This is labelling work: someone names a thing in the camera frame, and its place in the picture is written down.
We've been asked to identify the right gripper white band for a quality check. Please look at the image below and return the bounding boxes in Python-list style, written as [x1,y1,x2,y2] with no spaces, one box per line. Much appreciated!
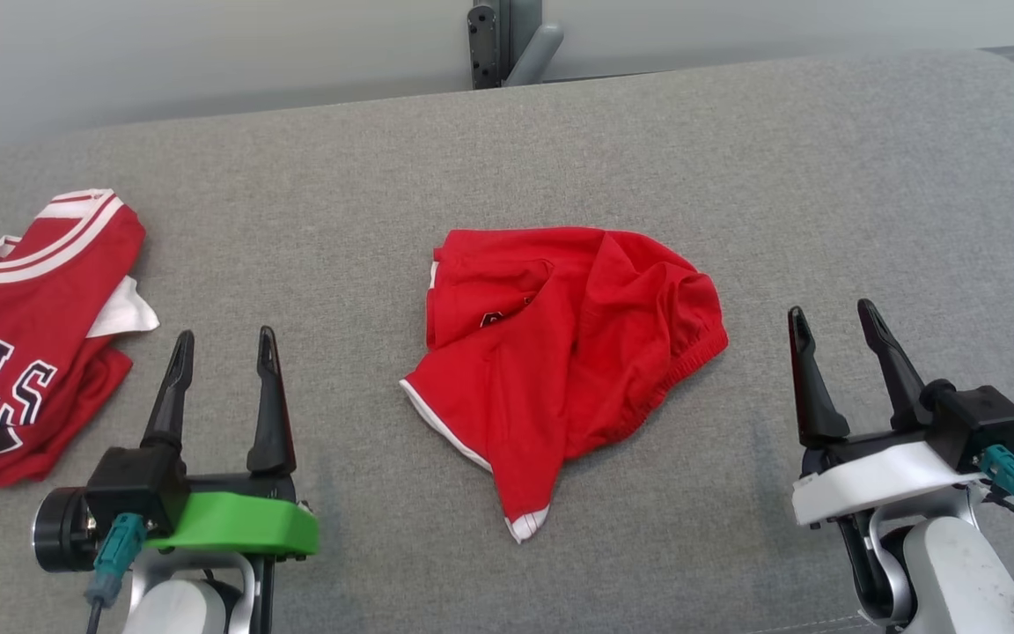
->
[787,299,1014,529]

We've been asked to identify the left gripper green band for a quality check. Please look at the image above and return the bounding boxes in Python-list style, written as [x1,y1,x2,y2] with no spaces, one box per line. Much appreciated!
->
[32,326,320,573]

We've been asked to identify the red jersey white sleeves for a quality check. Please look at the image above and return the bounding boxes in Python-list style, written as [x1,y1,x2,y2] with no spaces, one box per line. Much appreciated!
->
[0,188,161,490]

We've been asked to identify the red shorts white trim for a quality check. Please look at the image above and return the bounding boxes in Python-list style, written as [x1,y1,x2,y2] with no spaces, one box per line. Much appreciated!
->
[399,225,730,544]

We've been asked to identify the grey fabric sofa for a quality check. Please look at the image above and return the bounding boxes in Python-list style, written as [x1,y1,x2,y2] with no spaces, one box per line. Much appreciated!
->
[0,48,1014,634]

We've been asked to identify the left arm cable teal plug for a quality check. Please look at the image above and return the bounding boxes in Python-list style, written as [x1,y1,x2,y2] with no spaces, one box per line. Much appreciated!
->
[84,512,149,634]

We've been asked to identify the dark grey perforated bracket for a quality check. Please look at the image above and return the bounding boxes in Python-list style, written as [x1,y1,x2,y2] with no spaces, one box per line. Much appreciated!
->
[467,0,505,91]

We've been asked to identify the grey metal post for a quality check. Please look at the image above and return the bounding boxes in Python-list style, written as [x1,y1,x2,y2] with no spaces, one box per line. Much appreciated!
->
[502,0,566,88]

